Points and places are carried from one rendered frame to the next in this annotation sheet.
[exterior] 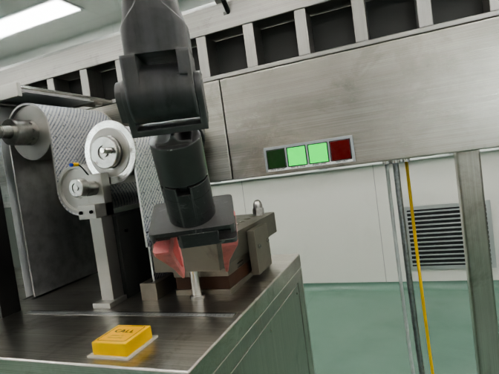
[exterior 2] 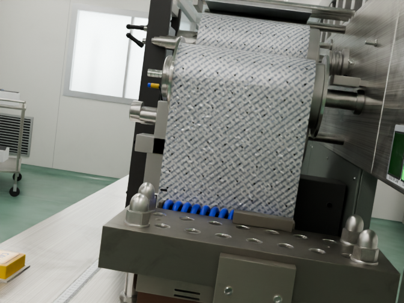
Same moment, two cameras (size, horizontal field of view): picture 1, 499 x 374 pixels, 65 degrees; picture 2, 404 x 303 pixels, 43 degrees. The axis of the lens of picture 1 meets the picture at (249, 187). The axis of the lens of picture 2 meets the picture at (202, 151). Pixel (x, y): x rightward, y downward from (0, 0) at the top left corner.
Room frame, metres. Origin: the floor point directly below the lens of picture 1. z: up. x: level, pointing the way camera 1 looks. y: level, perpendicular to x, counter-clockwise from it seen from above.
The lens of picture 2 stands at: (0.72, -0.61, 1.22)
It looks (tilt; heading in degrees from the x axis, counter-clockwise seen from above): 6 degrees down; 74
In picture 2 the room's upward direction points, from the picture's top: 8 degrees clockwise
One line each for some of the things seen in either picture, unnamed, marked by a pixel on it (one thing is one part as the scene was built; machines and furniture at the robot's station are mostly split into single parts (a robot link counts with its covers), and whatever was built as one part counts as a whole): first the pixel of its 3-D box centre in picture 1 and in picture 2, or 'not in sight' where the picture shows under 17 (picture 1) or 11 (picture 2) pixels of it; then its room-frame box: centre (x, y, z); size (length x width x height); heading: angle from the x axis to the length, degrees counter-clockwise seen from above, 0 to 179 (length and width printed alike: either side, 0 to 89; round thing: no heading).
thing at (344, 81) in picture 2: not in sight; (348, 80); (1.21, 0.20, 1.28); 0.06 x 0.05 x 0.02; 159
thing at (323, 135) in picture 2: not in sight; (324, 137); (1.24, 0.32, 1.18); 0.08 x 0.02 x 0.02; 159
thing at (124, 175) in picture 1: (110, 152); (177, 77); (0.93, 0.31, 1.25); 0.15 x 0.01 x 0.15; 69
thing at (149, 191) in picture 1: (168, 201); (230, 166); (1.02, 0.21, 1.11); 0.23 x 0.01 x 0.18; 159
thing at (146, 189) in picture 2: not in sight; (145, 196); (0.87, 0.19, 1.05); 0.04 x 0.04 x 0.04
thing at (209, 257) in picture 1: (223, 237); (245, 253); (1.01, 0.08, 1.00); 0.40 x 0.16 x 0.06; 159
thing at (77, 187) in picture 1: (79, 187); (136, 111); (0.87, 0.37, 1.18); 0.04 x 0.02 x 0.04; 69
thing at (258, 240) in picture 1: (261, 248); (251, 301); (1.00, -0.01, 0.97); 0.10 x 0.03 x 0.11; 159
